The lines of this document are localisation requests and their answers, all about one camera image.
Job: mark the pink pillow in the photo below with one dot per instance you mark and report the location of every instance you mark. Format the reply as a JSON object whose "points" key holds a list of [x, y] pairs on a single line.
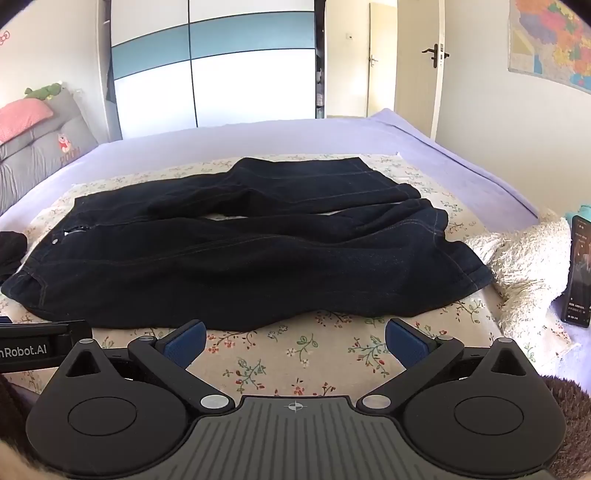
{"points": [[21, 115]]}

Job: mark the colourful wall map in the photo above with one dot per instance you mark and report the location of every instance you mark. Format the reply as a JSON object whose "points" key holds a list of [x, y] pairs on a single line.
{"points": [[549, 40]]}

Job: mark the white and blue wardrobe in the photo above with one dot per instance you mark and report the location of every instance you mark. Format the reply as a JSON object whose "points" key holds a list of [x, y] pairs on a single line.
{"points": [[177, 65]]}

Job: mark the black door handle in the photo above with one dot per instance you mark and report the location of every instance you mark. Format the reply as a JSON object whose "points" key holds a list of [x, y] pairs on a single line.
{"points": [[434, 51]]}

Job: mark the white fluffy blanket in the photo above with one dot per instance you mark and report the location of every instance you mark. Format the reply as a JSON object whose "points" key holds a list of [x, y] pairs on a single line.
{"points": [[530, 270]]}

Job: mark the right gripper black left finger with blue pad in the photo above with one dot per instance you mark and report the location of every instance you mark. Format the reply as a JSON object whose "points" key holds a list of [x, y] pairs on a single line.
{"points": [[164, 363]]}

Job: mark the dark navy denim pants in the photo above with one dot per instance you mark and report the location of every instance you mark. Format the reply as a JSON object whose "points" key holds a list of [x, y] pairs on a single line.
{"points": [[239, 250]]}

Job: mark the green plush toy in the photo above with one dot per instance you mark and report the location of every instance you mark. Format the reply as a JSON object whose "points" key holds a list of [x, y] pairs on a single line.
{"points": [[44, 93]]}

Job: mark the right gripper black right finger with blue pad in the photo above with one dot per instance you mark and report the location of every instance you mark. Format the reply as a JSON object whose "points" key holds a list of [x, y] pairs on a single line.
{"points": [[426, 360]]}

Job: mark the lavender bed sheet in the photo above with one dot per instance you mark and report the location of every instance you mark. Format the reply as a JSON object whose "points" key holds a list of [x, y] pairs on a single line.
{"points": [[498, 205]]}

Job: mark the white room door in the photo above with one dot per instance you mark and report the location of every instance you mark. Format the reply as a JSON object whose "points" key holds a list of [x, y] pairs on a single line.
{"points": [[419, 87]]}

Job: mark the teal bottle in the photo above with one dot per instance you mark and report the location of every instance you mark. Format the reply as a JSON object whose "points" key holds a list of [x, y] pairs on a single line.
{"points": [[584, 211]]}

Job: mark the black smartphone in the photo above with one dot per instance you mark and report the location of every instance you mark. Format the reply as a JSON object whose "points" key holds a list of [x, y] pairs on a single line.
{"points": [[576, 309]]}

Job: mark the grey tufted headboard cushion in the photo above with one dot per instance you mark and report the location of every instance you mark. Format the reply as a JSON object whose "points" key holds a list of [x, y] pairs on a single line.
{"points": [[45, 148]]}

